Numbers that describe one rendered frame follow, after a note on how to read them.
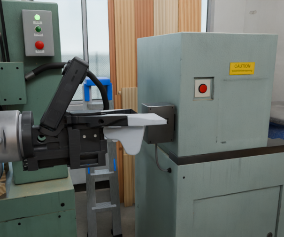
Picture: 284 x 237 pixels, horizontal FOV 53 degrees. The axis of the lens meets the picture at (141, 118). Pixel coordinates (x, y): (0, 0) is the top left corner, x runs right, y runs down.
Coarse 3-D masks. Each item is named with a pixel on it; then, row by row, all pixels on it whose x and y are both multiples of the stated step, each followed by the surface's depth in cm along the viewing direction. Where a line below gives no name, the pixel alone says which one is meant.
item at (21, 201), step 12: (12, 168) 136; (12, 180) 123; (48, 180) 123; (60, 180) 123; (12, 192) 113; (24, 192) 113; (36, 192) 113; (48, 192) 113; (60, 192) 114; (72, 192) 116; (0, 204) 107; (12, 204) 109; (24, 204) 110; (36, 204) 112; (48, 204) 114; (60, 204) 115; (72, 204) 117; (0, 216) 108; (12, 216) 110; (24, 216) 111
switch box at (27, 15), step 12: (24, 12) 101; (36, 12) 102; (48, 12) 103; (24, 24) 102; (36, 24) 103; (48, 24) 104; (24, 36) 103; (36, 36) 104; (48, 36) 105; (36, 48) 105; (48, 48) 106
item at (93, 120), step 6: (78, 120) 41; (84, 120) 41; (90, 120) 40; (96, 120) 40; (102, 120) 41; (108, 120) 40; (114, 120) 40; (120, 120) 40; (126, 120) 40; (90, 126) 40; (96, 126) 41
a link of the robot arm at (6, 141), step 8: (0, 112) 41; (8, 112) 41; (16, 112) 41; (0, 120) 39; (8, 120) 40; (16, 120) 40; (0, 128) 39; (8, 128) 39; (16, 128) 39; (0, 136) 39; (8, 136) 39; (16, 136) 39; (0, 144) 39; (8, 144) 39; (16, 144) 39; (0, 152) 39; (8, 152) 39; (16, 152) 40; (0, 160) 40; (8, 160) 41; (16, 160) 41
